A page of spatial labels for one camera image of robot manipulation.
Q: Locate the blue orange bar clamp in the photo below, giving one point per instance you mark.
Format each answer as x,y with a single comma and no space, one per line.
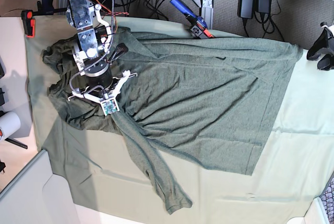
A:
198,26

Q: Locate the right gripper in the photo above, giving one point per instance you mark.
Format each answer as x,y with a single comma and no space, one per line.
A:
99,76

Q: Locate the green T-shirt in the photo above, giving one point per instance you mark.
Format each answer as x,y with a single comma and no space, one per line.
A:
211,102

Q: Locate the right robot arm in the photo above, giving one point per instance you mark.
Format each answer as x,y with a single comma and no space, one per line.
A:
92,48

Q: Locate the orange black corner clamp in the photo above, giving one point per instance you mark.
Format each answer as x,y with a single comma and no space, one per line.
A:
44,8

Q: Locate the white paper roll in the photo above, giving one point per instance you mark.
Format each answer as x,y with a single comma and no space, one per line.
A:
9,124

